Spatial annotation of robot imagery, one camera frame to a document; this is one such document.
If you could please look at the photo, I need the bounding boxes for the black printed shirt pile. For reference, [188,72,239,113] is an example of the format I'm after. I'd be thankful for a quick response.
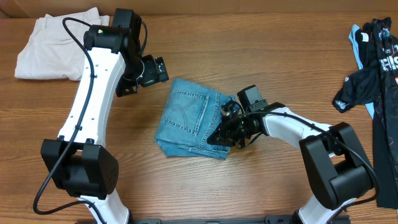
[332,17,397,209]

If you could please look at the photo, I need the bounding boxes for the black left camera cable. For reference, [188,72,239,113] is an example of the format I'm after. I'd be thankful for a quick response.
[32,17,108,224]

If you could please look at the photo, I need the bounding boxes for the folded beige trousers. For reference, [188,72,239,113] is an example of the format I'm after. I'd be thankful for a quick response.
[14,7,111,82]

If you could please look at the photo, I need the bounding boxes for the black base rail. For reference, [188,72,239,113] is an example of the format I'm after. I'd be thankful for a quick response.
[74,214,352,224]

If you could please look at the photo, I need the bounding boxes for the blue denim jeans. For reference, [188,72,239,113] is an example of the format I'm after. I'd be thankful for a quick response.
[154,78,235,159]

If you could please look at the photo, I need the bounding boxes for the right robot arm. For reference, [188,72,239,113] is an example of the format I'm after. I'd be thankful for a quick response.
[207,85,379,224]

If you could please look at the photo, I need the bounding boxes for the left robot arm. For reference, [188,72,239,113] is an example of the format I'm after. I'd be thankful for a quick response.
[40,8,169,223]

